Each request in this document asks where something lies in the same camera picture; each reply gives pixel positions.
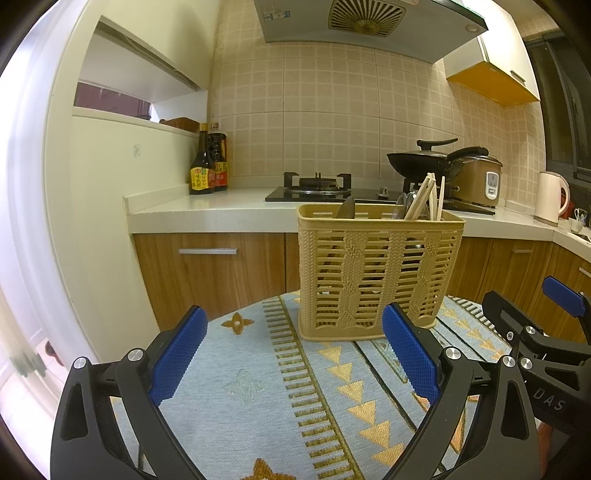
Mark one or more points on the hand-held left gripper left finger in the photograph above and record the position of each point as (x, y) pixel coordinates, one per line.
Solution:
(180, 355)

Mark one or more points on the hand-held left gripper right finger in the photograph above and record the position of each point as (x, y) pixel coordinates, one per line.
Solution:
(411, 355)

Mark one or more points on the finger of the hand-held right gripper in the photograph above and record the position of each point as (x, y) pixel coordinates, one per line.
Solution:
(512, 314)
(565, 295)

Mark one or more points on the beige plastic utensil basket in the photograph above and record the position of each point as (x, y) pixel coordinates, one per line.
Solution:
(360, 277)

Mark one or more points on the grey transparent plastic spoon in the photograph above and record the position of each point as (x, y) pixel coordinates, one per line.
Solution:
(412, 202)
(400, 206)

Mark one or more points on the black plastic spoon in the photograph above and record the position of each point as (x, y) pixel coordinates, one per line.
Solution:
(346, 208)

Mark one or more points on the white cup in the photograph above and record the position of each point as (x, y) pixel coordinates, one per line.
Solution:
(577, 225)

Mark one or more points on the wooden base cabinet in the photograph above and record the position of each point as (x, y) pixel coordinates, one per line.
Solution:
(207, 286)

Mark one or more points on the blue patterned tablecloth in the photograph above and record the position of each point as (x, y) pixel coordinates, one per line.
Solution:
(258, 406)

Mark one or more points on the cream electric kettle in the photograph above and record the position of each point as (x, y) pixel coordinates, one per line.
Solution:
(549, 198)

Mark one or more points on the beige rice cooker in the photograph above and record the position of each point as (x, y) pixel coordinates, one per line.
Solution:
(485, 182)

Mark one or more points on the white kitchen countertop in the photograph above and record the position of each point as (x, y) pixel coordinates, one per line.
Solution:
(221, 203)

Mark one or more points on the black wok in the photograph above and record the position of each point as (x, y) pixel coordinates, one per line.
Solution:
(415, 165)

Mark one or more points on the yellow label soy sauce bottle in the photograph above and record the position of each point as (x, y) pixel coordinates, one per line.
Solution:
(202, 177)

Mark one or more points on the dark window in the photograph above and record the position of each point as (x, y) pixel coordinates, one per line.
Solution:
(563, 115)

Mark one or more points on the black wok lid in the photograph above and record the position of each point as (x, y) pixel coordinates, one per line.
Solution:
(434, 144)

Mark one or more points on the black gas stove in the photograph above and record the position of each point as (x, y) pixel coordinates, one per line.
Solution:
(318, 191)

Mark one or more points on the red label sauce bottle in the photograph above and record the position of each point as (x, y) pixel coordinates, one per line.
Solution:
(220, 161)

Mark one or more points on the white shelf cabinet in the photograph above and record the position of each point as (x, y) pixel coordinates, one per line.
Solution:
(106, 161)

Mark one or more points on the brown wicker basket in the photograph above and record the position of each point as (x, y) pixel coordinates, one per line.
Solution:
(180, 123)

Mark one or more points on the steel range hood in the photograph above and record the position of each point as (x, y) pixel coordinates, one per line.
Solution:
(369, 27)

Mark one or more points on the white upper wall cabinet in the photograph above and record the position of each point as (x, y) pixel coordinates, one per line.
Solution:
(498, 74)

